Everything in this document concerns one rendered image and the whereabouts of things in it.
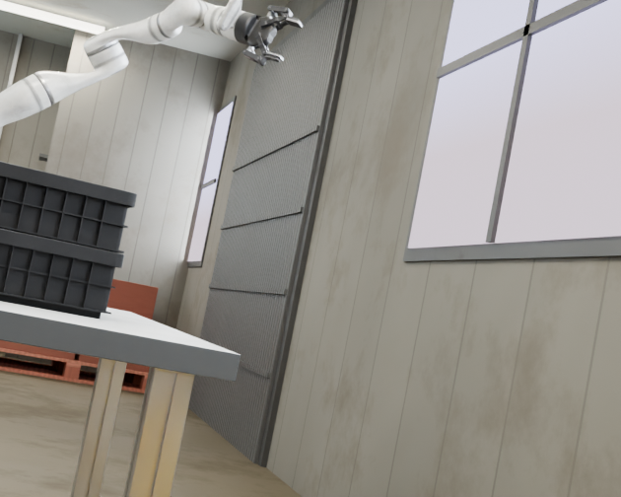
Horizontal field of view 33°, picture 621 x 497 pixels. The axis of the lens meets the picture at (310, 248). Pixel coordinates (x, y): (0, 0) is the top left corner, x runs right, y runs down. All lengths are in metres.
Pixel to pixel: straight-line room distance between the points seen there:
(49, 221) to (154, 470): 0.51
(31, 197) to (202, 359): 0.50
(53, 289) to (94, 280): 0.07
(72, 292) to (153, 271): 7.56
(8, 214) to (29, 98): 0.96
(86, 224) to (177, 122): 7.70
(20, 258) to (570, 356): 1.52
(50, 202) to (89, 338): 0.43
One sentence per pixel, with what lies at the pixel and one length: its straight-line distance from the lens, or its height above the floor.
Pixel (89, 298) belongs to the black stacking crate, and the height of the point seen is 0.73.
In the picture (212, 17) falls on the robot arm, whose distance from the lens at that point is 2.57.
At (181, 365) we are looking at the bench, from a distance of 1.48.
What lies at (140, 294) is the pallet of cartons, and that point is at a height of 0.75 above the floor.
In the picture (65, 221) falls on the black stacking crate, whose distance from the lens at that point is 1.84.
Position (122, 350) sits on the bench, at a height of 0.68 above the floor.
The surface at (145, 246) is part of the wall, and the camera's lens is 9.40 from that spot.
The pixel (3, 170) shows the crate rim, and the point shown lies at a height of 0.92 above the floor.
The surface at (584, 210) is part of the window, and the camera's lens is 2.84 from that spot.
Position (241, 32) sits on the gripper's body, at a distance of 2.50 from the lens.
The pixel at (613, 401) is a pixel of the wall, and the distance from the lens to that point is 2.59.
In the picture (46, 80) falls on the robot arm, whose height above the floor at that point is 1.25.
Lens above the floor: 0.76
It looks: 4 degrees up
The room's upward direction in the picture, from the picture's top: 11 degrees clockwise
